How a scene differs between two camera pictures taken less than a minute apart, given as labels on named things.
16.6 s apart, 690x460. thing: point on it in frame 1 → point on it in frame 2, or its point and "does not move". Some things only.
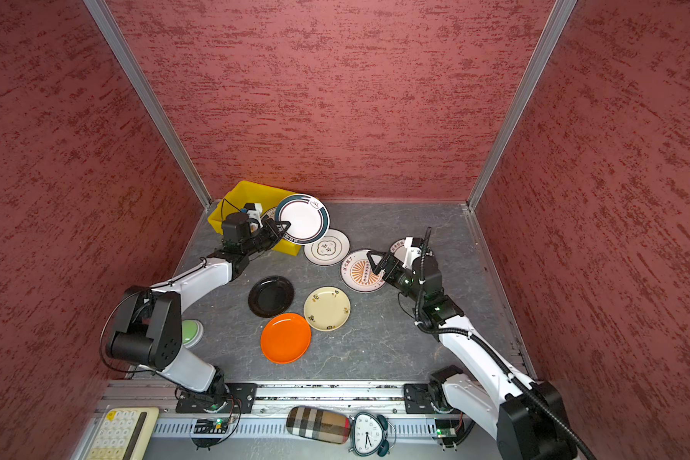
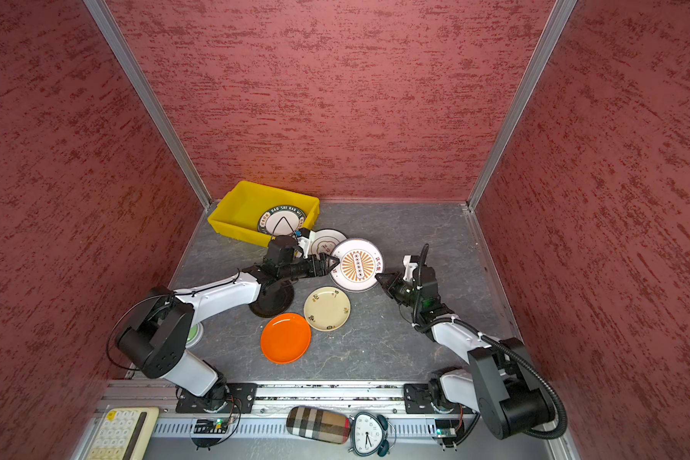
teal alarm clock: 372,434 does not move
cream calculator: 125,433 does not move
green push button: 192,333 does not move
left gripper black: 274,231 → 322,264
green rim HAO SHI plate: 398,249 → 282,220
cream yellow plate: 327,308 does not move
